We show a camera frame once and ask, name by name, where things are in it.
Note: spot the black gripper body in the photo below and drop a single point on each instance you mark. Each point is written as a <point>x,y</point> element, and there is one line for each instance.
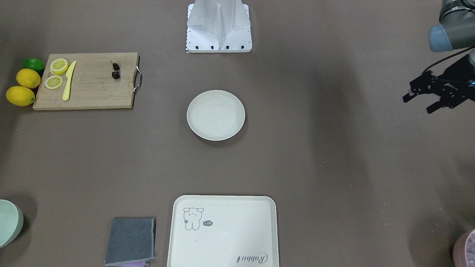
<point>453,88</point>

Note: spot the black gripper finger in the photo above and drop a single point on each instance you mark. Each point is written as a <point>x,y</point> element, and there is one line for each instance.
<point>409,96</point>
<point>435,106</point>

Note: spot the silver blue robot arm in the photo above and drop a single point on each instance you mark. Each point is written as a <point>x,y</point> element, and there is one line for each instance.
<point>455,31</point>

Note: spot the cream rabbit tray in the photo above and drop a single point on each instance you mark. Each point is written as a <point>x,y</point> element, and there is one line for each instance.
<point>223,231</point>

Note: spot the round cream plate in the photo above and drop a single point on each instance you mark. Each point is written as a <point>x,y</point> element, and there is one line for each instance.
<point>216,115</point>

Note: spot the bamboo cutting board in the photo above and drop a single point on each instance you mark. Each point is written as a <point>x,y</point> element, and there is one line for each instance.
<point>92,84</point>

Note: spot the grey folded cloth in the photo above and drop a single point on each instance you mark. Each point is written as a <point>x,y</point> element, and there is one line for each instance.
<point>131,242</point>

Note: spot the yellow plastic knife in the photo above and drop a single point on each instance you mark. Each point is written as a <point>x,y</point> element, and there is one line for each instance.
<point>69,75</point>

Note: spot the lemon slice near lime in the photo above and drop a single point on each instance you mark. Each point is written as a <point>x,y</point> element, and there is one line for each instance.
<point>59,67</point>

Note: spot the lemon slice outer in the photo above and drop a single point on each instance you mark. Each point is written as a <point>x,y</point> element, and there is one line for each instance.
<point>53,82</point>

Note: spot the green lime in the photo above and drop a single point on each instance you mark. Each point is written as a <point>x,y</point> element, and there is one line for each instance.
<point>34,64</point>

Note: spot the yellow lemon near lime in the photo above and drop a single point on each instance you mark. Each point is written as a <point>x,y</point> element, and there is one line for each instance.
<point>28,78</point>

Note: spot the yellow lemon outer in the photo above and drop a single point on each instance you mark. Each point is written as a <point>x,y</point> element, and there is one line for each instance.
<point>20,96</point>

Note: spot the mint green bowl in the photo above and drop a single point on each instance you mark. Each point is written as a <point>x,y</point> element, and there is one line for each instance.
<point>11,222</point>

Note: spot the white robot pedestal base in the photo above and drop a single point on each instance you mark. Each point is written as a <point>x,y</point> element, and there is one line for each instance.
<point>218,26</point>

